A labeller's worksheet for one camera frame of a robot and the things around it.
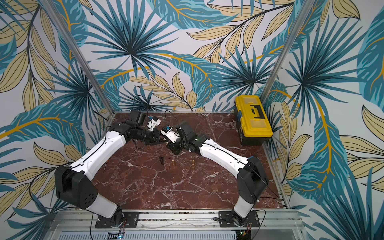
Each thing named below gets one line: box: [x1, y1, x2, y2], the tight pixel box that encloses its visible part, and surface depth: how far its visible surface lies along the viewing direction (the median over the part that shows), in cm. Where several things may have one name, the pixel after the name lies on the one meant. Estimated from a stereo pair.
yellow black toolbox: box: [233, 95, 273, 146], surface depth 97 cm
